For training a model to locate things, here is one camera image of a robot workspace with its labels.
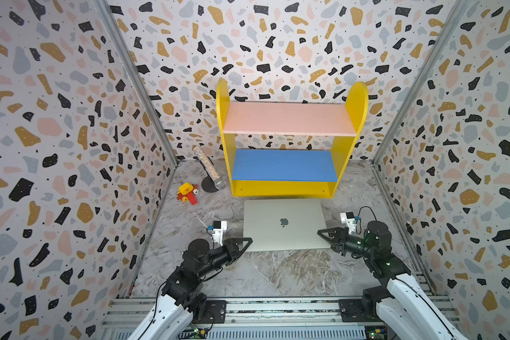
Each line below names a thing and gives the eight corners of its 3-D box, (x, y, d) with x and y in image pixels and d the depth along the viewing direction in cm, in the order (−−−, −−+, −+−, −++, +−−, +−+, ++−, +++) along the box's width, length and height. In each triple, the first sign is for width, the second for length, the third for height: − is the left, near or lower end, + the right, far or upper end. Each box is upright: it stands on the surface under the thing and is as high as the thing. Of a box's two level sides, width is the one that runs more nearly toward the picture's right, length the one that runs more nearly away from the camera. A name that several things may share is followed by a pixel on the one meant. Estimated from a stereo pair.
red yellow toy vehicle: (178, 205, 105) (174, 198, 101) (183, 189, 112) (180, 182, 107) (197, 205, 105) (193, 198, 101) (201, 189, 112) (198, 182, 107)
